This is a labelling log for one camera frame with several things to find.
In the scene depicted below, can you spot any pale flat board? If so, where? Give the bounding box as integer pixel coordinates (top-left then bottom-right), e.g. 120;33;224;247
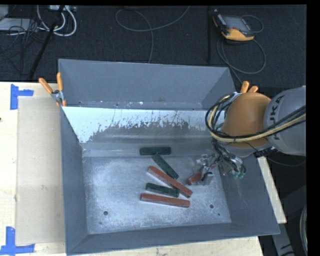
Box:
14;95;67;247

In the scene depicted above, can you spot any dark green flat block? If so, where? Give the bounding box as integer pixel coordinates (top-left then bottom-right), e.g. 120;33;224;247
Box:
151;152;180;181
139;146;173;156
145;182;181;199

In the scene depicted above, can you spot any red-brown block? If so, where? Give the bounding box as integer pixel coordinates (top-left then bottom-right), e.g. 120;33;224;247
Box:
139;192;191;209
187;165;216;186
147;165;194;199

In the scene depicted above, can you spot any black cylinder on white bracket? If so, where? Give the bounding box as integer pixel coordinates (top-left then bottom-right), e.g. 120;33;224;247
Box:
253;146;277;159

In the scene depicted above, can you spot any grey metal bin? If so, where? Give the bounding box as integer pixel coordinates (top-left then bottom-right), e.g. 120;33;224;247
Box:
57;58;281;256

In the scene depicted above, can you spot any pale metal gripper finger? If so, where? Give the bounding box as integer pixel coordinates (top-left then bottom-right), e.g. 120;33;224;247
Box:
195;154;213;168
199;171;215;186

